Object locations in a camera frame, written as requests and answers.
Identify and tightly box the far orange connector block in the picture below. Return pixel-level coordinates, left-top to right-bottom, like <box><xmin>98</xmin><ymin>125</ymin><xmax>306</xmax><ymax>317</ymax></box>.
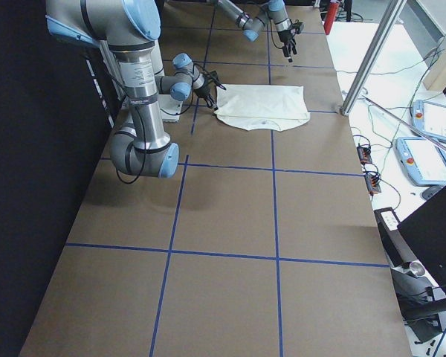
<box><xmin>356</xmin><ymin>144</ymin><xmax>372</xmax><ymax>164</ymax></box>

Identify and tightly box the near orange connector block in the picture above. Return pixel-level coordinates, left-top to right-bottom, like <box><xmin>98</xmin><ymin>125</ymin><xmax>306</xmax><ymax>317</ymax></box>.
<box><xmin>364</xmin><ymin>171</ymin><xmax>381</xmax><ymax>196</ymax></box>

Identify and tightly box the red fire extinguisher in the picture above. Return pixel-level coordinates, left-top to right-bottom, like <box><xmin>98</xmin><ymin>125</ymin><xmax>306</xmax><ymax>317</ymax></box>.
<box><xmin>323</xmin><ymin>0</ymin><xmax>340</xmax><ymax>36</ymax></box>

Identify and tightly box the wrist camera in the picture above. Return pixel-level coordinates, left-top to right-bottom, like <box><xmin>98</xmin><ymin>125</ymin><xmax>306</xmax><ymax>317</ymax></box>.
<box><xmin>205</xmin><ymin>71</ymin><xmax>227</xmax><ymax>91</ymax></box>
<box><xmin>290</xmin><ymin>20</ymin><xmax>304</xmax><ymax>36</ymax></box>

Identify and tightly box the far blue teach pendant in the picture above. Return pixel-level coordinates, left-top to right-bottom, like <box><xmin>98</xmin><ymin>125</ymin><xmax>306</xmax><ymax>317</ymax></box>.
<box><xmin>411</xmin><ymin>100</ymin><xmax>446</xmax><ymax>143</ymax></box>

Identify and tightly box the black box with label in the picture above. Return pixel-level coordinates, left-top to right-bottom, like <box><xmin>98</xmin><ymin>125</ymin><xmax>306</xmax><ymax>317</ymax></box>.
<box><xmin>374</xmin><ymin>208</ymin><xmax>424</xmax><ymax>270</ymax></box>

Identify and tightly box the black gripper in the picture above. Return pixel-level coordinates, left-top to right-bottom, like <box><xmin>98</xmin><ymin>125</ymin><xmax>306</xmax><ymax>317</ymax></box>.
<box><xmin>278</xmin><ymin>31</ymin><xmax>297</xmax><ymax>62</ymax></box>
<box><xmin>198</xmin><ymin>89</ymin><xmax>218</xmax><ymax>110</ymax></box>

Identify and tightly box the blue teach pendant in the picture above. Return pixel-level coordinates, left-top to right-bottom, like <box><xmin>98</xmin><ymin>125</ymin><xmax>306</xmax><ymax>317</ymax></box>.
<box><xmin>395</xmin><ymin>137</ymin><xmax>446</xmax><ymax>186</ymax></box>
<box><xmin>411</xmin><ymin>100</ymin><xmax>446</xmax><ymax>143</ymax></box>

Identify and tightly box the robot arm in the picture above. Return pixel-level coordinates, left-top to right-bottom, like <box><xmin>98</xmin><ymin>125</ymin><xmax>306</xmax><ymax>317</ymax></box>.
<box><xmin>46</xmin><ymin>1</ymin><xmax>219</xmax><ymax>178</ymax></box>
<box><xmin>207</xmin><ymin>0</ymin><xmax>304</xmax><ymax>62</ymax></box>

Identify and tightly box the near blue teach pendant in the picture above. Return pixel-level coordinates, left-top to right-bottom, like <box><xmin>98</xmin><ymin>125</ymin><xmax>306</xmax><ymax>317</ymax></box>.
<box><xmin>395</xmin><ymin>137</ymin><xmax>446</xmax><ymax>186</ymax></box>

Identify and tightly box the black monitor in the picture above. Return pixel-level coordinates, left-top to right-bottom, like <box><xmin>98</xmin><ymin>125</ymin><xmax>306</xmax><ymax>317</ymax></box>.
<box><xmin>398</xmin><ymin>185</ymin><xmax>446</xmax><ymax>294</ymax></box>

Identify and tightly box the cream long-sleeve cat shirt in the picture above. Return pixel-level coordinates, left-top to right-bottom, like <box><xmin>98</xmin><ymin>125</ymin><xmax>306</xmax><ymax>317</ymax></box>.
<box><xmin>215</xmin><ymin>84</ymin><xmax>311</xmax><ymax>132</ymax></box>

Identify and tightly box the orange connector block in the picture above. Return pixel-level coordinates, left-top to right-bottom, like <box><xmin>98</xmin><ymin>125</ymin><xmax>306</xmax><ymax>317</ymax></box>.
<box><xmin>364</xmin><ymin>171</ymin><xmax>381</xmax><ymax>196</ymax></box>
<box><xmin>356</xmin><ymin>144</ymin><xmax>372</xmax><ymax>164</ymax></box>

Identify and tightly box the grey aluminium post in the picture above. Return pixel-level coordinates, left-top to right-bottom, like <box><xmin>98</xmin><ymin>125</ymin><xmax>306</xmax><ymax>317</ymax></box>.
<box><xmin>340</xmin><ymin>0</ymin><xmax>407</xmax><ymax>116</ymax></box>

